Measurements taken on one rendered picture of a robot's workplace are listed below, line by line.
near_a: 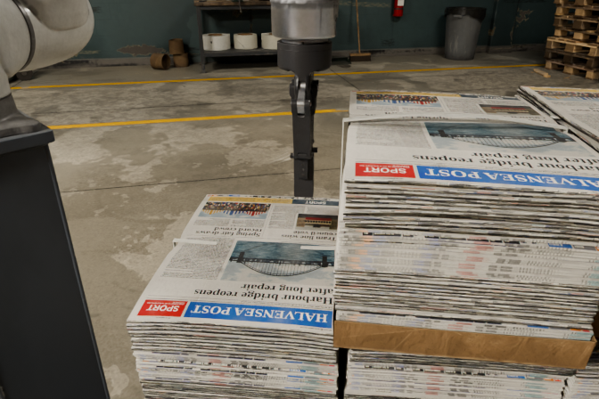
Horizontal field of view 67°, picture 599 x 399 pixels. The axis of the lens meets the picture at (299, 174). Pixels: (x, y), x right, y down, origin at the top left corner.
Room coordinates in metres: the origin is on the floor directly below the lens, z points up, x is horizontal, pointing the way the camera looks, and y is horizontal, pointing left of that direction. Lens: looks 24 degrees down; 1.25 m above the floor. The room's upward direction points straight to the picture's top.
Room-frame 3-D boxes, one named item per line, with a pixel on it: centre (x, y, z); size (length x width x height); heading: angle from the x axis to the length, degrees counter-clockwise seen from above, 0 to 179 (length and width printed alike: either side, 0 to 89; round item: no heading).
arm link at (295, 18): (0.63, -0.01, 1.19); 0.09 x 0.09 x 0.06
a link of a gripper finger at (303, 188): (0.63, -0.01, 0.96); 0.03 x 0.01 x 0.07; 85
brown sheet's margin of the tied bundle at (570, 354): (0.47, -0.19, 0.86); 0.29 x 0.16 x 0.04; 83
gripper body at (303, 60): (0.63, -0.01, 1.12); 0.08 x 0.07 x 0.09; 175
